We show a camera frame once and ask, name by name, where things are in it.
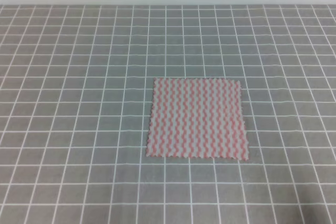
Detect pink white wavy towel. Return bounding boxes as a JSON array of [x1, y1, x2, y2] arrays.
[[146, 78, 249, 161]]

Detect grey checked tablecloth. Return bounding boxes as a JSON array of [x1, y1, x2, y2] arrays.
[[1, 5, 335, 223]]

